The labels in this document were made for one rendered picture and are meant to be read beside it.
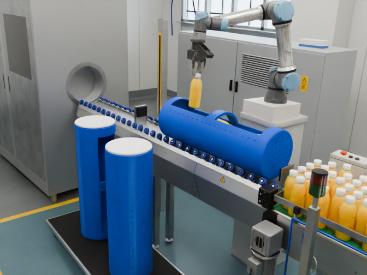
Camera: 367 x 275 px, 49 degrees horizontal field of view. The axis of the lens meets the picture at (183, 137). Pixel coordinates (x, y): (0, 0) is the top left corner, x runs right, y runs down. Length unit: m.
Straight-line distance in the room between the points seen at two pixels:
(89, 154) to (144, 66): 5.00
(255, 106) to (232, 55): 1.89
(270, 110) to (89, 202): 1.42
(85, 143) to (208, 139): 0.90
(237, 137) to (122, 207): 0.79
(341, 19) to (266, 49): 1.11
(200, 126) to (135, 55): 5.26
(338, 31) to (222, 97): 1.47
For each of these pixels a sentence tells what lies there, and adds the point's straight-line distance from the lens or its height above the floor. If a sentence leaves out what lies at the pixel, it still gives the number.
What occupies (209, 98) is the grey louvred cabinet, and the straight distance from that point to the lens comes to 4.87.
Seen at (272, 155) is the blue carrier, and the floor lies 1.10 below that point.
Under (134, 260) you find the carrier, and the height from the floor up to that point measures 0.32.
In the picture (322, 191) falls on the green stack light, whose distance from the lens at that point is 1.68.
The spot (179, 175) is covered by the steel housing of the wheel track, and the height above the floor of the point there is 0.75.
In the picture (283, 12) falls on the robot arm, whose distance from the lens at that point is 2.49.
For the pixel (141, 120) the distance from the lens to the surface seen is 3.13.
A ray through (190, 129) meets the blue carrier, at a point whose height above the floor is 1.12.
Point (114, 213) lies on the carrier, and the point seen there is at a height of 0.64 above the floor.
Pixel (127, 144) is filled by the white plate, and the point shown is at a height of 1.04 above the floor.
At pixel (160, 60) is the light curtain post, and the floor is 1.38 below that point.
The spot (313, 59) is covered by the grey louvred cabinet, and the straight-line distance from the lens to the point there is 3.84.
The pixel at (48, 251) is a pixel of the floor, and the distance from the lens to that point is 3.38.
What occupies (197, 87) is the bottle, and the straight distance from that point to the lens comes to 2.38.
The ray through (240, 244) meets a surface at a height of 0.14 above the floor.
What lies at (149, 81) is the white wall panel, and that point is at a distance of 7.82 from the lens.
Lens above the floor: 1.90
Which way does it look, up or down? 20 degrees down
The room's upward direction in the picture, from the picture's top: 2 degrees clockwise
